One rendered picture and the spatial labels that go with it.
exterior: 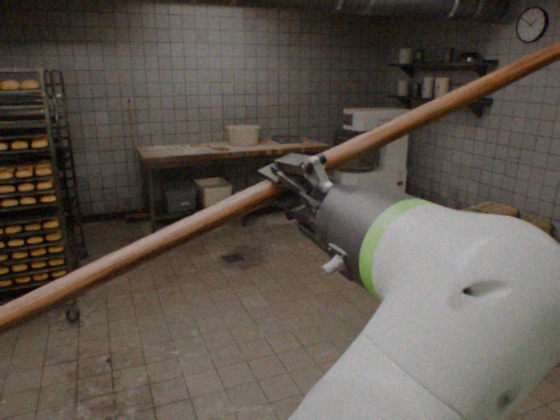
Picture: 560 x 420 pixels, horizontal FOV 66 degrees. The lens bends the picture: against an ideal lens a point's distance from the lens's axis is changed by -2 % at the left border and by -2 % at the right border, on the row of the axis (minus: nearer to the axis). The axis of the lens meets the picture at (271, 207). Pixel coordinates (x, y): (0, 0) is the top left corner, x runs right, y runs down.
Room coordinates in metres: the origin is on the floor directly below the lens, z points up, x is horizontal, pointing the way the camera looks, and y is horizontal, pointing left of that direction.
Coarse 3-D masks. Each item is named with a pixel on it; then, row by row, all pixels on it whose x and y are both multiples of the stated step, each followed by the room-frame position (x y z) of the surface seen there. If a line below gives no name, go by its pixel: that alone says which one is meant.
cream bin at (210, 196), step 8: (200, 184) 5.31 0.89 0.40; (208, 184) 5.35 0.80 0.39; (216, 184) 5.38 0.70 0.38; (224, 184) 5.24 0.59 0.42; (200, 192) 5.00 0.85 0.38; (208, 192) 4.86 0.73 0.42; (216, 192) 4.89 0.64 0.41; (224, 192) 4.94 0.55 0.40; (200, 200) 5.03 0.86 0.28; (208, 200) 4.86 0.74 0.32; (216, 200) 4.90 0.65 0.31
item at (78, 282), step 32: (512, 64) 0.74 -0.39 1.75; (544, 64) 0.75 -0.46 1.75; (448, 96) 0.69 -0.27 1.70; (480, 96) 0.70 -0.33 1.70; (384, 128) 0.64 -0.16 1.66; (416, 128) 0.66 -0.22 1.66; (352, 160) 0.61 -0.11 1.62; (256, 192) 0.56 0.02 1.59; (288, 192) 0.58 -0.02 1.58; (192, 224) 0.52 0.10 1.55; (224, 224) 0.54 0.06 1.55; (128, 256) 0.49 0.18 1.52; (160, 256) 0.51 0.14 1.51; (64, 288) 0.46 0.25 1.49; (0, 320) 0.43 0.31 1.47
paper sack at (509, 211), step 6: (480, 204) 3.81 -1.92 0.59; (462, 210) 3.69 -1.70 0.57; (468, 210) 3.65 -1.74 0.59; (474, 210) 3.62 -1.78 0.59; (480, 210) 3.61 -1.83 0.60; (498, 210) 3.63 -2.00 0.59; (504, 210) 3.66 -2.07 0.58; (510, 210) 3.68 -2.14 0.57; (516, 210) 3.71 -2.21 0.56; (510, 216) 3.63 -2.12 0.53; (516, 216) 3.72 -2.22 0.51
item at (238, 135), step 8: (232, 128) 5.18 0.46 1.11; (240, 128) 5.16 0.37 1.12; (248, 128) 5.17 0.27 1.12; (256, 128) 5.23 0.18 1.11; (232, 136) 5.21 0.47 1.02; (240, 136) 5.17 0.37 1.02; (248, 136) 5.18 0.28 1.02; (256, 136) 5.27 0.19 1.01; (232, 144) 5.24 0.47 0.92; (240, 144) 5.19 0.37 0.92; (248, 144) 5.20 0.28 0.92; (256, 144) 5.29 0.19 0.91
